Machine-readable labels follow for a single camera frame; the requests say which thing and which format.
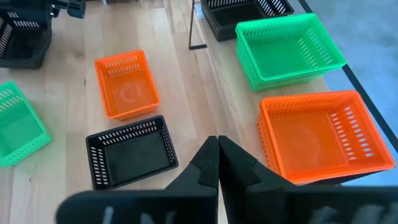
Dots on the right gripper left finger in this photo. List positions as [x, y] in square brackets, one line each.
[174, 202]

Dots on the black table frame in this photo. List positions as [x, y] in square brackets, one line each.
[367, 100]

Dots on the large orange plastic basket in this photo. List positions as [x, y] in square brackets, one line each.
[304, 143]

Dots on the small green plastic basket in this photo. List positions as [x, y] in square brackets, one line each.
[21, 130]

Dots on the small black plastic basket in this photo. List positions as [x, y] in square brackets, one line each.
[136, 158]

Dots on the large black plastic basket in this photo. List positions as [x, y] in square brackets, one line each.
[236, 18]

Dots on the wooden shelf with black frame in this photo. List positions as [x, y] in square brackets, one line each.
[224, 81]

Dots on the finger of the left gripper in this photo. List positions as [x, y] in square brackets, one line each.
[56, 11]
[76, 8]

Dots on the large green plastic basket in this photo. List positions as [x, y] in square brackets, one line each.
[280, 56]

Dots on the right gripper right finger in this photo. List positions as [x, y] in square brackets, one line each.
[280, 205]

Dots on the medium black plastic basket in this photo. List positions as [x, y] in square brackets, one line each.
[28, 43]

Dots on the small orange plastic basket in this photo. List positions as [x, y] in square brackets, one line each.
[130, 93]

